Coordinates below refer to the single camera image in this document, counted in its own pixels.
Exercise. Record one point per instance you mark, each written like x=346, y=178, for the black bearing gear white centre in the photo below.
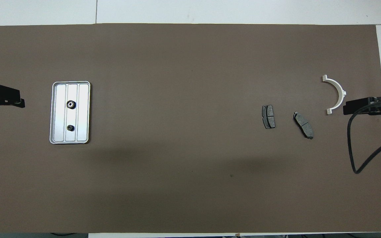
x=70, y=104

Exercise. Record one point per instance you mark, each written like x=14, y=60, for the small black bearing gear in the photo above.
x=70, y=127

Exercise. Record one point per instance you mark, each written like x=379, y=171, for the silver metal tray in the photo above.
x=83, y=115

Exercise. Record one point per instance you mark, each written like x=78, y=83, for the long dark grey brake pad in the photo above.
x=304, y=125

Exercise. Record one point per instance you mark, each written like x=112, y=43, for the short dark grey brake pad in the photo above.
x=268, y=116

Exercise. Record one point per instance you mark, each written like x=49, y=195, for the brown table mat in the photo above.
x=190, y=165

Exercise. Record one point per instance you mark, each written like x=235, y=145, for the black camera box on rod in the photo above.
x=357, y=106

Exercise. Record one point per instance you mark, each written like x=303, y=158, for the white semicircular bracket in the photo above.
x=337, y=86

